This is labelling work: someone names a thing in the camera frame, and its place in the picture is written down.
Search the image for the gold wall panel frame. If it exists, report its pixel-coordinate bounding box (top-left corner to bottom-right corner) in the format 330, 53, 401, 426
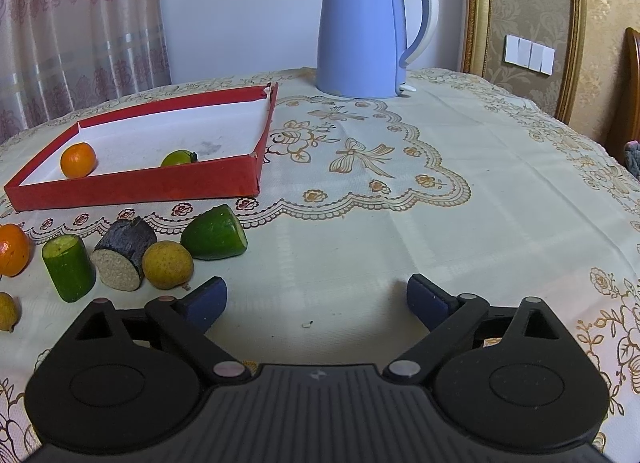
460, 0, 587, 125

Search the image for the orange mandarin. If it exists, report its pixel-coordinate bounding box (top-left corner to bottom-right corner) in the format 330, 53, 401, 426
0, 224, 32, 278
60, 142, 97, 179

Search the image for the pink patterned curtain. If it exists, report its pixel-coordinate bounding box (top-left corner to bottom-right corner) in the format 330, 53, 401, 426
0, 0, 173, 131

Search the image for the cream floral tablecloth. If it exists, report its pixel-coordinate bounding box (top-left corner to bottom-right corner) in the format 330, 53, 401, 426
0, 66, 640, 463

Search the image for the white wall switch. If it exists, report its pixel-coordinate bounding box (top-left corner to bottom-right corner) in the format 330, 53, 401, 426
504, 34, 555, 76

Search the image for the brown wooden chair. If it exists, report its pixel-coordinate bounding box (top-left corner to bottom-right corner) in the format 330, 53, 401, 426
602, 27, 640, 154

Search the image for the red cardboard box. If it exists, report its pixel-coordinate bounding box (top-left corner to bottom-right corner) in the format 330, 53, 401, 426
4, 83, 279, 212

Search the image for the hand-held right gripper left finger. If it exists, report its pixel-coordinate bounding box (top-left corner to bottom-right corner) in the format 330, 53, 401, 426
56, 276, 254, 387

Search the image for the yellow round fruit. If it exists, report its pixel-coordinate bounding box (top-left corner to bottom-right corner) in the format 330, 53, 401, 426
0, 291, 22, 333
142, 241, 194, 290

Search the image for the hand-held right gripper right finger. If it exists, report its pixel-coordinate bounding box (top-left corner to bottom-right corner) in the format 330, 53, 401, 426
382, 273, 577, 387

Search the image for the yellow-green lime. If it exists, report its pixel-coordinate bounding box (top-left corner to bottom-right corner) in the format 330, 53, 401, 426
160, 150, 199, 169

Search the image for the dark green cut fruit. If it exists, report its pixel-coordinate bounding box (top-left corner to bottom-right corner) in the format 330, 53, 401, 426
180, 204, 248, 261

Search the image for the blue electric kettle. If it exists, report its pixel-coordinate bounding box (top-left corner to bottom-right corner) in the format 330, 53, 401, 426
314, 0, 440, 100

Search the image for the dark-skinned sugarcane piece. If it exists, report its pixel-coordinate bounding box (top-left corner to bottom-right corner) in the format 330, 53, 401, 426
90, 216, 159, 292

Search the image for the green lime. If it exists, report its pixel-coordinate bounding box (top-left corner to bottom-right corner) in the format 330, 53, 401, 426
42, 235, 97, 303

